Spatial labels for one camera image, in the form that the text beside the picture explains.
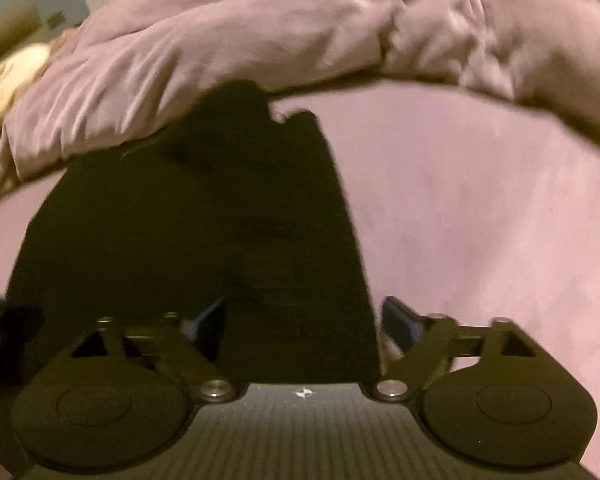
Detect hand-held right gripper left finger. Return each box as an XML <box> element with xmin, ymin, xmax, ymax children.
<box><xmin>70</xmin><ymin>296</ymin><xmax>239</xmax><ymax>404</ymax></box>

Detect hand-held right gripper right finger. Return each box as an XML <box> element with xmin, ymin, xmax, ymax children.
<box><xmin>371</xmin><ymin>296</ymin><xmax>537</xmax><ymax>404</ymax></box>

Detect black pants with white stripe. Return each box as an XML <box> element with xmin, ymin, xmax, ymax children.
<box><xmin>0</xmin><ymin>79</ymin><xmax>382</xmax><ymax>387</ymax></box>

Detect pink bed sheet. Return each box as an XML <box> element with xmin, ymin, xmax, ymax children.
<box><xmin>0</xmin><ymin>82</ymin><xmax>600</xmax><ymax>480</ymax></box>

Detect cream pillow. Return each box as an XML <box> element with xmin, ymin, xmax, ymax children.
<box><xmin>0</xmin><ymin>44</ymin><xmax>52</xmax><ymax>143</ymax></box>

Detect pink crumpled duvet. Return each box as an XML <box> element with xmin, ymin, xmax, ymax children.
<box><xmin>0</xmin><ymin>0</ymin><xmax>600</xmax><ymax>199</ymax></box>

